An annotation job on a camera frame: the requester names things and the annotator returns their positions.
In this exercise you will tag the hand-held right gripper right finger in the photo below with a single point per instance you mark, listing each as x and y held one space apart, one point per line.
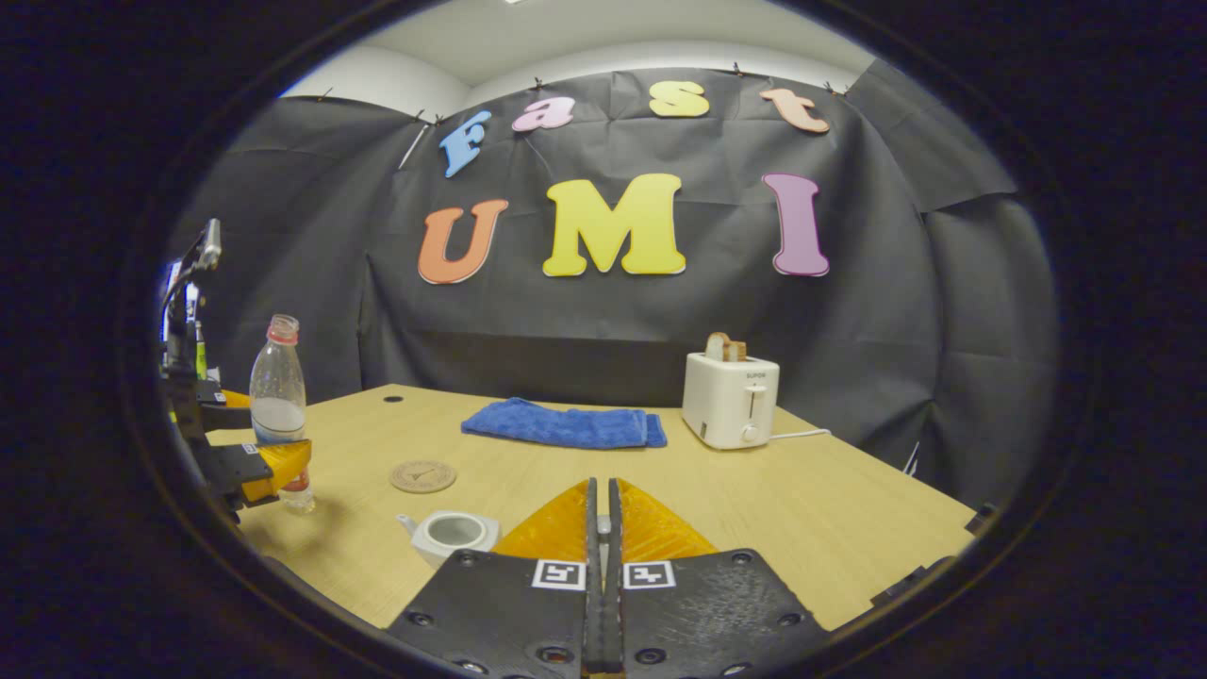
707 613

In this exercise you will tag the white ceramic teacup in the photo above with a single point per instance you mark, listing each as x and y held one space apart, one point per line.
457 533

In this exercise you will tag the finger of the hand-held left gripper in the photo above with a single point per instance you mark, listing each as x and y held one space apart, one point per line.
222 415
273 467

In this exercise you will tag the black backdrop cloth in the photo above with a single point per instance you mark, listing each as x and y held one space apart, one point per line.
849 311

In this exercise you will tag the white teacup lid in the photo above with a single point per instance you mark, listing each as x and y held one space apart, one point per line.
603 528

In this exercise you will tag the round cork coaster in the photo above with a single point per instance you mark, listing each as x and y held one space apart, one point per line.
423 476

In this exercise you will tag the toasted bread slice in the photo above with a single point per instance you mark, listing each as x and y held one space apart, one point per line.
724 349

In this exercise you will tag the clear plastic water bottle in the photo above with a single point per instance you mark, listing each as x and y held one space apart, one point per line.
276 387

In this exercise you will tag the blue folded towel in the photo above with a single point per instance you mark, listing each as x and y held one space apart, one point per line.
566 424

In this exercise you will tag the white toaster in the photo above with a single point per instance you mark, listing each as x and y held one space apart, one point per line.
726 401

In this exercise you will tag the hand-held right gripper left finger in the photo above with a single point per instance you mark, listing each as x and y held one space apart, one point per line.
509 613

